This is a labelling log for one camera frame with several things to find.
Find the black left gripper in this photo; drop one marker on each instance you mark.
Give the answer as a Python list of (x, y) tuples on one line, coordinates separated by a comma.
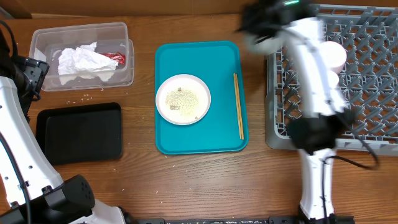
[(37, 71)]

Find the large white plate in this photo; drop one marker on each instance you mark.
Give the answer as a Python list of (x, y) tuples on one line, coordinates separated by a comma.
[(183, 99)]

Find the cream cup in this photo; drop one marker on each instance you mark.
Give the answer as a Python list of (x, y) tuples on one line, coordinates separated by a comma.
[(333, 79)]

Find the grey bowl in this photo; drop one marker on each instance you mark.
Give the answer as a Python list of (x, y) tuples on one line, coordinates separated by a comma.
[(268, 46)]

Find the white napkin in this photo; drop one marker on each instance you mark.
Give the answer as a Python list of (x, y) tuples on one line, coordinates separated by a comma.
[(82, 60)]

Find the teal serving tray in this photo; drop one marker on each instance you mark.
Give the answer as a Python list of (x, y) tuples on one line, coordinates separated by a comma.
[(225, 126)]

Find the black tray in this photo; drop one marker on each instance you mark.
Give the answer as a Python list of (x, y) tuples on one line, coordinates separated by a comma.
[(80, 133)]

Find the grey dishwasher rack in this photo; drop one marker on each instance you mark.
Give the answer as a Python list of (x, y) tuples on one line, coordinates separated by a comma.
[(368, 80)]

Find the clear plastic waste bin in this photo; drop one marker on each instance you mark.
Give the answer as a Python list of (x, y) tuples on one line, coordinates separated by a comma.
[(48, 44)]

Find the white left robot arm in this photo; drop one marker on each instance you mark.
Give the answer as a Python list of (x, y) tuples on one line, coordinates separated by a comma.
[(35, 191)]

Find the red snack wrapper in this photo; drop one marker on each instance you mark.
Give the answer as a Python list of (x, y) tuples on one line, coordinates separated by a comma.
[(116, 57)]

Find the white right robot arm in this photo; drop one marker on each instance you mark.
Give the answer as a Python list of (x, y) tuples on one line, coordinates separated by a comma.
[(325, 112)]

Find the wooden chopstick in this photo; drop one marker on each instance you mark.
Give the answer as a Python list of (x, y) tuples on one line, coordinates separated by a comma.
[(237, 105)]

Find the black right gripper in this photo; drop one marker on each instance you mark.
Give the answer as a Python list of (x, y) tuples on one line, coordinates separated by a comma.
[(247, 23)]

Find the small pink bowl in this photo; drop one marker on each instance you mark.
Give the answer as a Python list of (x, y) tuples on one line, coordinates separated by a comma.
[(334, 55)]

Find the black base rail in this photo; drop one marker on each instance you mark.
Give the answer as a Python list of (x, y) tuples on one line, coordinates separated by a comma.
[(268, 220)]

